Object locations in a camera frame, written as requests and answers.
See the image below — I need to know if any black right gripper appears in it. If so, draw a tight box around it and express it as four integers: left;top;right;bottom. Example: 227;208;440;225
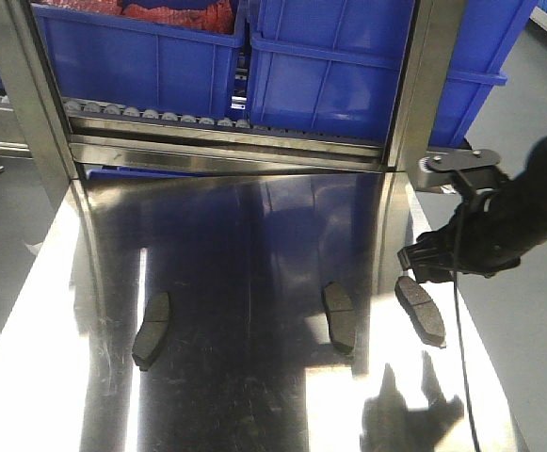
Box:
397;137;547;283

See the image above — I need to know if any brake pad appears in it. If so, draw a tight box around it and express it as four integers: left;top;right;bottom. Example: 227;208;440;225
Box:
322;282;356;355
394;276;446;348
132;292;171;372

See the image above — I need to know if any right blue plastic bin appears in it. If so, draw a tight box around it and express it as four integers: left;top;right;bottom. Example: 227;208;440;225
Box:
247;1;535;147

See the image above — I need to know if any blue plastic bin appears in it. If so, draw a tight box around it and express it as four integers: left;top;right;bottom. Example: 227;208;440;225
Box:
247;1;535;147
32;1;247;119

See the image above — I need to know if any red mesh bag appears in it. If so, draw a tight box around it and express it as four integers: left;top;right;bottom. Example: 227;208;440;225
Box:
39;1;235;35

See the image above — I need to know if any left blue plastic bin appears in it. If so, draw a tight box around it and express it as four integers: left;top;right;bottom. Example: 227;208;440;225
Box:
32;1;247;119

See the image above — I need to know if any stainless steel rack frame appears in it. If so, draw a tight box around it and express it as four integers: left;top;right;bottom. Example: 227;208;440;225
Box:
0;0;478;195

